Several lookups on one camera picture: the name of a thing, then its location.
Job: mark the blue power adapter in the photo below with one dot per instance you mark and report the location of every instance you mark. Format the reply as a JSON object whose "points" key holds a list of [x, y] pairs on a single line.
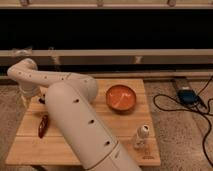
{"points": [[187, 97]]}

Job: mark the clear bottle white cap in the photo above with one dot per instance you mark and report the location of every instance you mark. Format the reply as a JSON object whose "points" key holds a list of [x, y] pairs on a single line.
{"points": [[141, 136]]}

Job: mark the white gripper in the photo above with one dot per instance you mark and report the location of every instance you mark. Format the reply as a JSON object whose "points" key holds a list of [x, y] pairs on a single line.
{"points": [[28, 94]]}

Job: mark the wooden table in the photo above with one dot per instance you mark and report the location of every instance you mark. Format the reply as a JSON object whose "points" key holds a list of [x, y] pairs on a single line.
{"points": [[29, 149]]}

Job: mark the orange bowl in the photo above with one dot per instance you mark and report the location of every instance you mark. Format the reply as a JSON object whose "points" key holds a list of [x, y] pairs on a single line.
{"points": [[120, 98]]}

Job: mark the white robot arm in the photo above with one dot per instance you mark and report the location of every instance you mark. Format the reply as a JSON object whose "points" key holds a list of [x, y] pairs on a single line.
{"points": [[68, 100]]}

